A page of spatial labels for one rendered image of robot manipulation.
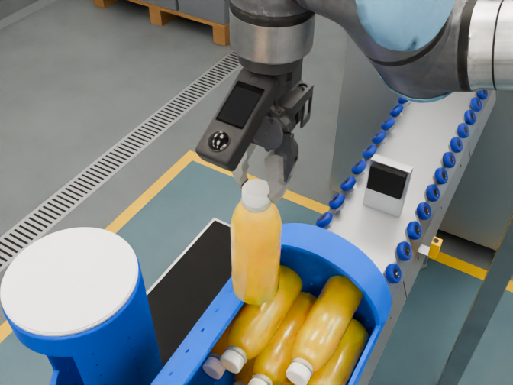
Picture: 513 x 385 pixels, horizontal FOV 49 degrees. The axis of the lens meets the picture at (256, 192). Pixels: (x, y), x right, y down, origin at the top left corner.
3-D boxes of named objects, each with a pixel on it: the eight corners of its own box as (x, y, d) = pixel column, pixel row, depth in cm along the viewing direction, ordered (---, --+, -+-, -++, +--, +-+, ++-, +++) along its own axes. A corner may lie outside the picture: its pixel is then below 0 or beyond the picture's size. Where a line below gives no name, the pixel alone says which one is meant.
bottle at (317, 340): (321, 274, 107) (275, 351, 95) (354, 276, 102) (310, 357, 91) (335, 301, 110) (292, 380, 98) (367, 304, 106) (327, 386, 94)
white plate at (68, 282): (51, 214, 131) (52, 218, 131) (-31, 309, 112) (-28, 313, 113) (160, 244, 124) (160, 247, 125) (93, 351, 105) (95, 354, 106)
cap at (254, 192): (277, 202, 75) (277, 192, 74) (253, 215, 74) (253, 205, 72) (259, 186, 78) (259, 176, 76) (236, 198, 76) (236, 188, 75)
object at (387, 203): (401, 211, 146) (414, 166, 136) (397, 221, 144) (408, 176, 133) (366, 198, 150) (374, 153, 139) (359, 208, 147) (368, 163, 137)
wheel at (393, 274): (396, 258, 127) (388, 260, 129) (389, 273, 125) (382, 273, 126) (405, 273, 129) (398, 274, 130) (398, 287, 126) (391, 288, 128)
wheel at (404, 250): (407, 237, 132) (399, 237, 134) (401, 250, 129) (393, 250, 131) (415, 251, 134) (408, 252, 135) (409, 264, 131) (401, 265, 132)
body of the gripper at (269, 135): (311, 124, 72) (321, 37, 64) (280, 161, 67) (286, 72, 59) (259, 106, 75) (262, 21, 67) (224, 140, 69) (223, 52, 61)
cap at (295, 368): (287, 358, 95) (282, 367, 94) (306, 361, 93) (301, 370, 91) (296, 373, 97) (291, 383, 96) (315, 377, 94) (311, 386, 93)
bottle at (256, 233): (287, 289, 88) (294, 202, 75) (251, 312, 85) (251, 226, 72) (259, 260, 92) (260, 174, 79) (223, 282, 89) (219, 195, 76)
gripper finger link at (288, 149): (301, 179, 70) (295, 118, 65) (296, 186, 69) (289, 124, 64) (268, 171, 73) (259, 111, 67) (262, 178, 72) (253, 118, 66)
